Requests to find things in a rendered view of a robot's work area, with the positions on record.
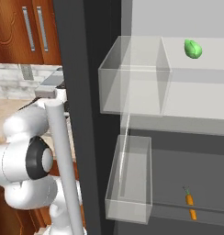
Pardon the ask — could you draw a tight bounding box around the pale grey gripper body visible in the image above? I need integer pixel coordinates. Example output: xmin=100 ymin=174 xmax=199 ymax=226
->
xmin=34 ymin=67 xmax=67 ymax=99

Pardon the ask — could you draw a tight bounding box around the dark grey fridge door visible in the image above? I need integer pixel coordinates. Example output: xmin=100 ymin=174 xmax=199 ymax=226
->
xmin=52 ymin=0 xmax=131 ymax=235

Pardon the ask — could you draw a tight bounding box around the grey fridge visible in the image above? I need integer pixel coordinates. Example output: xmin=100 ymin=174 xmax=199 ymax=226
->
xmin=113 ymin=0 xmax=224 ymax=235

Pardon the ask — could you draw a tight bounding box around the green lime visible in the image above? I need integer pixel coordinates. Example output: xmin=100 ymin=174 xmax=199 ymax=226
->
xmin=184 ymin=38 xmax=204 ymax=60

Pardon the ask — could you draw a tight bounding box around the pale grey fridge shelf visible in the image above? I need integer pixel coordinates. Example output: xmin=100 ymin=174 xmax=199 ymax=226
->
xmin=129 ymin=36 xmax=224 ymax=137

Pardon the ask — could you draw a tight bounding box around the orange carrot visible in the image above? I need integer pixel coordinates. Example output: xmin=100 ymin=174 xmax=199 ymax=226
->
xmin=182 ymin=185 xmax=198 ymax=221

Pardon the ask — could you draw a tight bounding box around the wooden cupboard door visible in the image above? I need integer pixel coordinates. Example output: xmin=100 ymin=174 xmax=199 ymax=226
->
xmin=0 ymin=0 xmax=37 ymax=64
xmin=31 ymin=0 xmax=62 ymax=66

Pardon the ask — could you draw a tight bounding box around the large clear door bin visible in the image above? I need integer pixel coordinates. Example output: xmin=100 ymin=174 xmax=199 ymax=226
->
xmin=97 ymin=35 xmax=174 ymax=118

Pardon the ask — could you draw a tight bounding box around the small clear door bin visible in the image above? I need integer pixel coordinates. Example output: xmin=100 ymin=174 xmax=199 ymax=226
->
xmin=104 ymin=134 xmax=153 ymax=225

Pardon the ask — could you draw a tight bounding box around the grey wall socket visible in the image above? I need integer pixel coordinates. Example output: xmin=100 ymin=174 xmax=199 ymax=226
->
xmin=19 ymin=63 xmax=35 ymax=82

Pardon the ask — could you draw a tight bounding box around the grey cupboard handle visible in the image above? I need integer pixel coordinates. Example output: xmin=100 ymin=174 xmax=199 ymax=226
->
xmin=21 ymin=6 xmax=36 ymax=52
xmin=36 ymin=6 xmax=50 ymax=52

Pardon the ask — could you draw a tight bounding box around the pale grey fridge door handle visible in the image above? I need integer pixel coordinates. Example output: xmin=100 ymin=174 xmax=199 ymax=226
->
xmin=44 ymin=98 xmax=84 ymax=235

